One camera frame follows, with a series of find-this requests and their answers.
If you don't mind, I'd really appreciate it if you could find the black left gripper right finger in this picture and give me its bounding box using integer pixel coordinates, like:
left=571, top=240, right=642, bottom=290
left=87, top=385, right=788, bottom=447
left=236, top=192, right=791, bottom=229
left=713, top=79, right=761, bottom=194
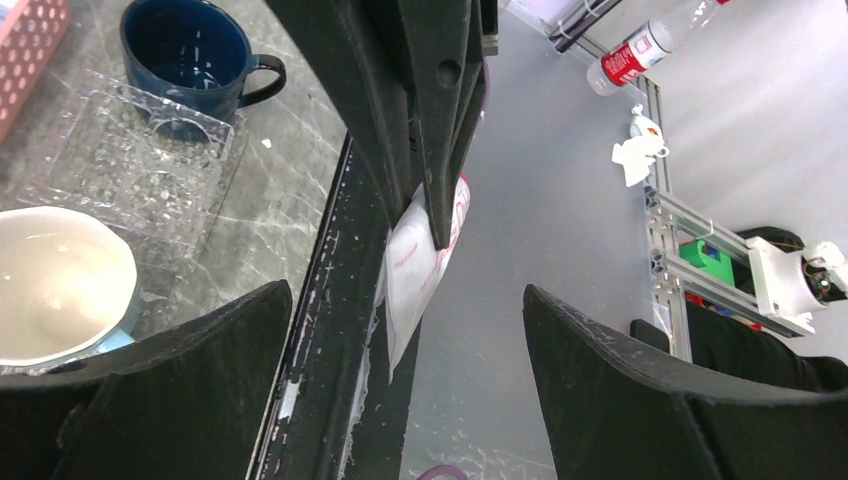
left=523, top=285, right=847, bottom=479

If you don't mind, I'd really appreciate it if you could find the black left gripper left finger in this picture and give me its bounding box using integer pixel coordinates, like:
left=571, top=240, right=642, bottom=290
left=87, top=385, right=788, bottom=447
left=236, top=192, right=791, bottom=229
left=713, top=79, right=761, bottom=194
left=1, top=280, right=292, bottom=479

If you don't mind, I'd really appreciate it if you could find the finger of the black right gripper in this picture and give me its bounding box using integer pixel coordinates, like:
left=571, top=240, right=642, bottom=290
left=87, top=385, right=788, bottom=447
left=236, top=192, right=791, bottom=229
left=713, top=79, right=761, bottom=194
left=268, top=0, right=414, bottom=225

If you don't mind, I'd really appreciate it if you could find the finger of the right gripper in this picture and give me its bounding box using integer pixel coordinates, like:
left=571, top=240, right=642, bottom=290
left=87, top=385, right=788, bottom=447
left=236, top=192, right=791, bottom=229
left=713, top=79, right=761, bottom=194
left=398, top=1, right=485, bottom=250

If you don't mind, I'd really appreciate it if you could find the dark blue mug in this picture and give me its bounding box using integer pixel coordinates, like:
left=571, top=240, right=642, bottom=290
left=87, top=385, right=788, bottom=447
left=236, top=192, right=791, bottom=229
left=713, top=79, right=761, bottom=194
left=119, top=0, right=287, bottom=122

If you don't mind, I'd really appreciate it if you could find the light blue mug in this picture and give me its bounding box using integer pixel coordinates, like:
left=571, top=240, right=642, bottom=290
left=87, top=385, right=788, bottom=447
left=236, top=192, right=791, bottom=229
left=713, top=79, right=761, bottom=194
left=1, top=206, right=140, bottom=370

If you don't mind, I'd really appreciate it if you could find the clear textured plastic tray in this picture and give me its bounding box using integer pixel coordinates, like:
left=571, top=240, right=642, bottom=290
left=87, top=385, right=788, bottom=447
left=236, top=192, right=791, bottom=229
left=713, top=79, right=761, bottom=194
left=17, top=70, right=246, bottom=257

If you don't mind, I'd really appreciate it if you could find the pink plastic perforated basket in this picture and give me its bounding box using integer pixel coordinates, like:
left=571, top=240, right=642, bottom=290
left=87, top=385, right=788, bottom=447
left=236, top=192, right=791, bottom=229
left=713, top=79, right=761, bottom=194
left=1, top=0, right=71, bottom=138

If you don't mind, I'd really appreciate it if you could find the green plastic block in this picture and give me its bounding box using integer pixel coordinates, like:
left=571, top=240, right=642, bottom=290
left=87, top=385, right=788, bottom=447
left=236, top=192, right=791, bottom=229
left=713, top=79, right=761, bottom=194
left=679, top=239, right=736, bottom=287

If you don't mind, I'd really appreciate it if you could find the plastic bottle red label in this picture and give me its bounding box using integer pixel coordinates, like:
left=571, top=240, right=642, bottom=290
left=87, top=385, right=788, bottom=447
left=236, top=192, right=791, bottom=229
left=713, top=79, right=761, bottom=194
left=587, top=0, right=728, bottom=96

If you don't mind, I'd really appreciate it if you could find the white small figurine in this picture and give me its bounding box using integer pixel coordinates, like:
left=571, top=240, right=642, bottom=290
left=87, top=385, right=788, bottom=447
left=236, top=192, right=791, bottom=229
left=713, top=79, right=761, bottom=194
left=611, top=104, right=670, bottom=187

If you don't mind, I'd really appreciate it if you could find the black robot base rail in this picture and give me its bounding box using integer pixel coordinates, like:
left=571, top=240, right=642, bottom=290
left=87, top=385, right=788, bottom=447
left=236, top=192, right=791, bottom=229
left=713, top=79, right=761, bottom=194
left=249, top=139, right=415, bottom=479

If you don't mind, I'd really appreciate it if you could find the aluminium frame profile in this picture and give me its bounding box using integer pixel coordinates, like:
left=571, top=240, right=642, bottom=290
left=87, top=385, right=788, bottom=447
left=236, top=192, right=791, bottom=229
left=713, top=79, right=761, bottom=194
left=549, top=0, right=816, bottom=362

